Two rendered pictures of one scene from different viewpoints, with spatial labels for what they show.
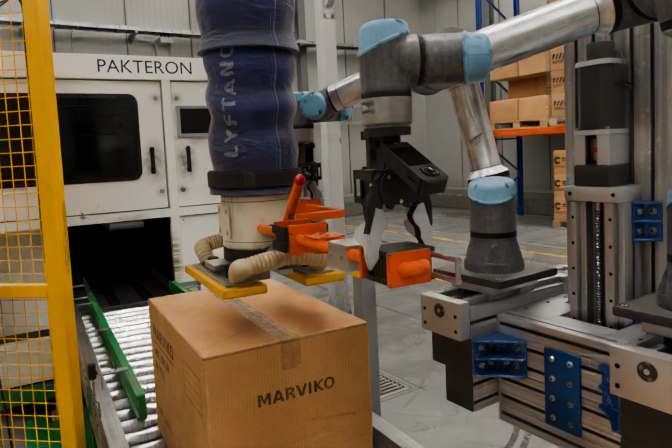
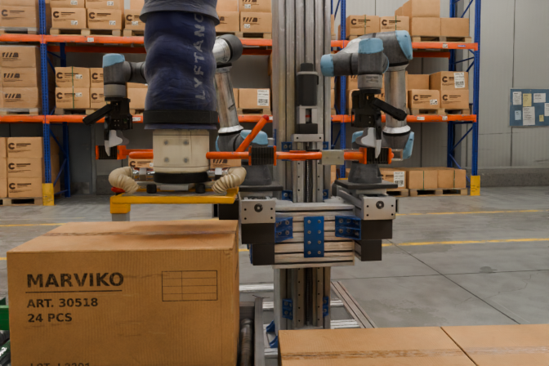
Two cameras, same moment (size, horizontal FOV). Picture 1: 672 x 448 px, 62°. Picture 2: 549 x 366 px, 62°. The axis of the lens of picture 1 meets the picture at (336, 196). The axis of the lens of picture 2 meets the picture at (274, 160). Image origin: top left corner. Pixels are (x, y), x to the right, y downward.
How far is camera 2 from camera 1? 1.41 m
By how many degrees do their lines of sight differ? 63
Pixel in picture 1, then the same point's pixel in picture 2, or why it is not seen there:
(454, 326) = (270, 214)
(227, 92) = (196, 48)
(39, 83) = not seen: outside the picture
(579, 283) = (300, 185)
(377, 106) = (379, 78)
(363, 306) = not seen: hidden behind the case
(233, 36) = (207, 8)
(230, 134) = (198, 81)
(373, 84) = (378, 68)
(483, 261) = (261, 178)
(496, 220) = not seen: hidden behind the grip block
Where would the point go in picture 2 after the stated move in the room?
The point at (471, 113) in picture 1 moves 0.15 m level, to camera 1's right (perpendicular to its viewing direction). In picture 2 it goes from (229, 91) to (247, 93)
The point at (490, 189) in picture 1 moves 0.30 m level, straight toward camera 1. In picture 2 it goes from (262, 136) to (320, 136)
